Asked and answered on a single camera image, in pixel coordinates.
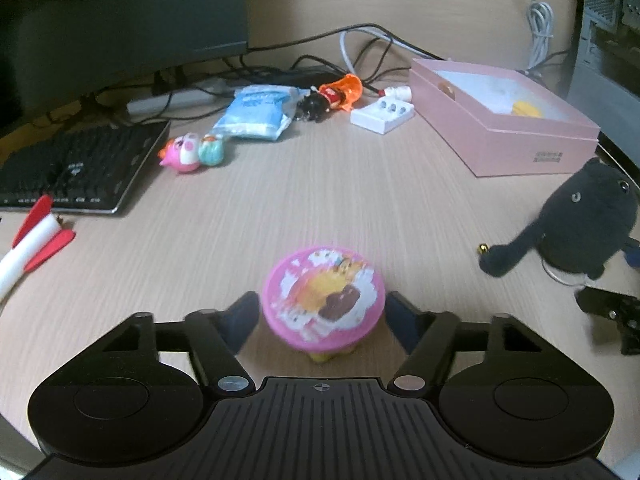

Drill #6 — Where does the black power adapter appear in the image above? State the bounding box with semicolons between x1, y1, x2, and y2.
280;67;346;88

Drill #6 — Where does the orange plastic toy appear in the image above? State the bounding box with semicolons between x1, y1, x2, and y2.
320;74;362;111

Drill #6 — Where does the black cable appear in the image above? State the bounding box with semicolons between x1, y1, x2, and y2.
248;22;446;61

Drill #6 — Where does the small teal toy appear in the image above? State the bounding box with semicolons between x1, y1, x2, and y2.
198;133;224;167

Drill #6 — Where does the computer case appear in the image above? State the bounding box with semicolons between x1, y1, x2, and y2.
565;0;640;146

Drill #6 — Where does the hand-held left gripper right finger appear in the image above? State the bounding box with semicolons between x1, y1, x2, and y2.
385;291;556;397

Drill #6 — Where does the pink bird toy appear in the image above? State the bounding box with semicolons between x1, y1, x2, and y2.
158;133;203;175

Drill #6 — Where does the white coiled cable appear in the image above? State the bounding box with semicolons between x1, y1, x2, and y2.
520;0;556;73

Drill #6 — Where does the pink box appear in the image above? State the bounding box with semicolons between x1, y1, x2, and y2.
409;57;601;178

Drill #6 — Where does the white battery charger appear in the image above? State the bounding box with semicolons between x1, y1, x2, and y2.
350;99;416;135

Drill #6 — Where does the white power strip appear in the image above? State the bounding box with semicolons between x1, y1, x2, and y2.
127;77;241;113

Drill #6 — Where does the grey looped cable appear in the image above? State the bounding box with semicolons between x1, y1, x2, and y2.
340;27;396;77

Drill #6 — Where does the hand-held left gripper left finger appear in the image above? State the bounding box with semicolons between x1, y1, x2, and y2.
87;290;261;397

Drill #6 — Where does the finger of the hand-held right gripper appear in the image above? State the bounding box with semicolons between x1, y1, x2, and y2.
575;285;640;356

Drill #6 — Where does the pink lidded yellow toy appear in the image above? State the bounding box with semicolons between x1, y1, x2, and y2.
261;246;387;364

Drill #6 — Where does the black plush toy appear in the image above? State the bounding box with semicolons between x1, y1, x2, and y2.
477;156;640;281

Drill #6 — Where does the dark computer monitor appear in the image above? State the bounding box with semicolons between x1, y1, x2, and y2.
0;0;251;126

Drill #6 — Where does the red and white rocket toy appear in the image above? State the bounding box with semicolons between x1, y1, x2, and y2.
0;195;77;306

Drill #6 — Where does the black keyboard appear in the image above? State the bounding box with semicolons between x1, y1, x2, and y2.
0;120;172;216

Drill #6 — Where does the blue tissue packet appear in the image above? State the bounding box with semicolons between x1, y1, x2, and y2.
212;84;299;142

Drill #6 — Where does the black and red figurine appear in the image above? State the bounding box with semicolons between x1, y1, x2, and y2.
296;85;346;123

